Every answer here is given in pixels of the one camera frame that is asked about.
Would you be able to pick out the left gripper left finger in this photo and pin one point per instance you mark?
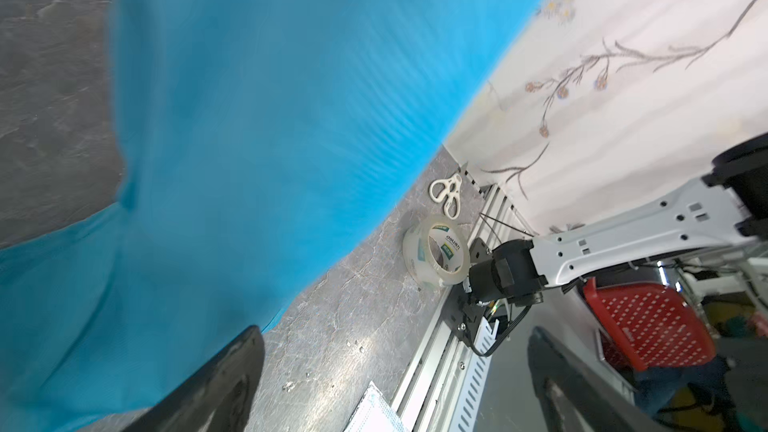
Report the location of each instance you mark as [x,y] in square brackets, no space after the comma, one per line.
[218,396]

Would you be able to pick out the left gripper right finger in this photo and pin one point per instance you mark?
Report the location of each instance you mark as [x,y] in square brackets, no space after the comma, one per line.
[573,397]

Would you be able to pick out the teal t-shirt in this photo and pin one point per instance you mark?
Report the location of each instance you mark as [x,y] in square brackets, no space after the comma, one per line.
[263,140]

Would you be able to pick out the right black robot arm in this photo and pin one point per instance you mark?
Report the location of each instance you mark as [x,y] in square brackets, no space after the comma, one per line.
[724,209]

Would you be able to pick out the red perforated plastic stool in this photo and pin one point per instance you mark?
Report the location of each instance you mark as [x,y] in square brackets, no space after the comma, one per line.
[651,324]

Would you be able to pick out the clear plastic bag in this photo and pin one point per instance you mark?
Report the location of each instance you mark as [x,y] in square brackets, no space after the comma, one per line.
[374,414]

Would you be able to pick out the clear tape roll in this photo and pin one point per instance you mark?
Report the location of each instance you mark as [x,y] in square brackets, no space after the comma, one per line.
[435,252]

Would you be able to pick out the white scissors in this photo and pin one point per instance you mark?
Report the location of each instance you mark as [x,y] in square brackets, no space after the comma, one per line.
[447,192]

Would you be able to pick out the white slotted cable duct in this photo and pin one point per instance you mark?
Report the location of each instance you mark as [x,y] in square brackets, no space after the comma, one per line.
[477,384]

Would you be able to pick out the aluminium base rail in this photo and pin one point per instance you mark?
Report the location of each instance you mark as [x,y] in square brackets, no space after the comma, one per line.
[432,393]

